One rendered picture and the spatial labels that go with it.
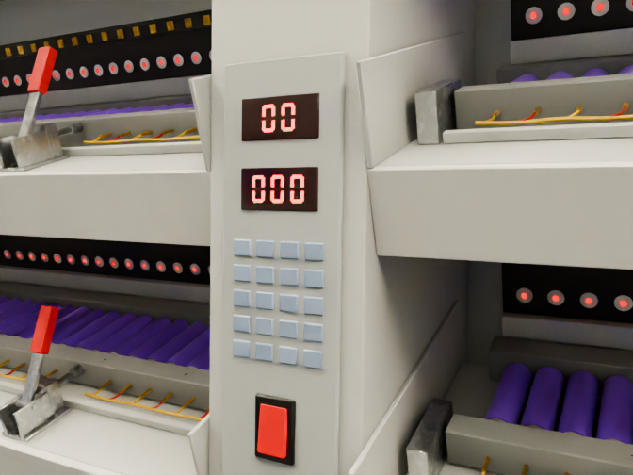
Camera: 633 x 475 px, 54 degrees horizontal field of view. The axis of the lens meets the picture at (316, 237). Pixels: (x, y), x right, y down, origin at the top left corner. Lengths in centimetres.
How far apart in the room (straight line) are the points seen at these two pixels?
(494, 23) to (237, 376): 32
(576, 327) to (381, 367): 17
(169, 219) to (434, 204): 16
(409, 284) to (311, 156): 10
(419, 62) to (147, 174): 17
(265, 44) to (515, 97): 13
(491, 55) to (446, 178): 22
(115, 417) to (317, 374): 21
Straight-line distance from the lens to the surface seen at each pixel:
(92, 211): 42
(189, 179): 36
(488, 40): 50
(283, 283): 32
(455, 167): 28
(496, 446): 37
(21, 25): 82
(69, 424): 50
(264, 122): 32
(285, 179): 31
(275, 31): 33
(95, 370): 52
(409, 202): 30
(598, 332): 45
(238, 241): 33
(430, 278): 40
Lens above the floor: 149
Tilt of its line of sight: 3 degrees down
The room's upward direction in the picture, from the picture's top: 1 degrees clockwise
